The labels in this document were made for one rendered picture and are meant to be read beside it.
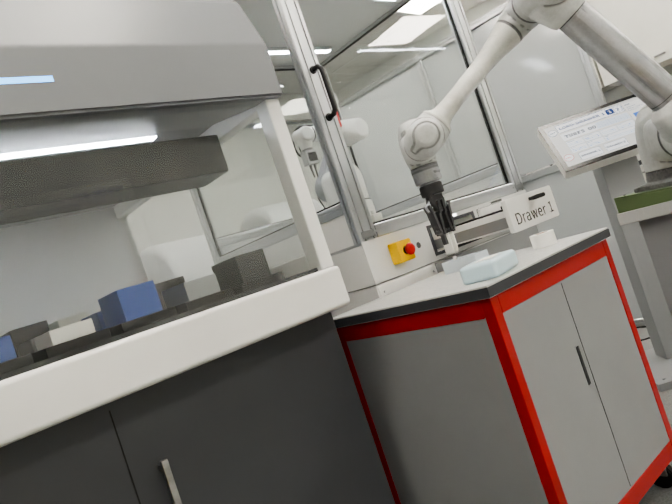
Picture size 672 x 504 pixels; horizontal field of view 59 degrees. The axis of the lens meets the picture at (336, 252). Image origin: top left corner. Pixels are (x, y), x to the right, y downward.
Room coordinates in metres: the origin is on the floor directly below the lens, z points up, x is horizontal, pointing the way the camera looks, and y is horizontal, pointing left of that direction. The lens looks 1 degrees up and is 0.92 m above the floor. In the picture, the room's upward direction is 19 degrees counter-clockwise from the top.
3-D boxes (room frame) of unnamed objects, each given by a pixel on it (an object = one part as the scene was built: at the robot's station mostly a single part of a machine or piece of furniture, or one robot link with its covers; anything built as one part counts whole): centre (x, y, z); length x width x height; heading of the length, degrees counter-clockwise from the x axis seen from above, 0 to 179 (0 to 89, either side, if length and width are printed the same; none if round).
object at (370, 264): (2.62, -0.17, 0.87); 1.02 x 0.95 x 0.14; 131
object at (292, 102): (2.31, 0.21, 1.52); 0.87 x 0.01 x 0.86; 41
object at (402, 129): (1.91, -0.35, 1.19); 0.13 x 0.11 x 0.16; 178
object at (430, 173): (1.93, -0.36, 1.08); 0.09 x 0.09 x 0.06
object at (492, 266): (1.47, -0.34, 0.78); 0.15 x 0.10 x 0.04; 143
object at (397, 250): (2.00, -0.21, 0.88); 0.07 x 0.05 x 0.07; 131
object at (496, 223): (2.15, -0.52, 0.86); 0.40 x 0.26 x 0.06; 41
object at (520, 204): (1.99, -0.66, 0.87); 0.29 x 0.02 x 0.11; 131
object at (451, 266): (1.91, -0.38, 0.78); 0.12 x 0.08 x 0.04; 47
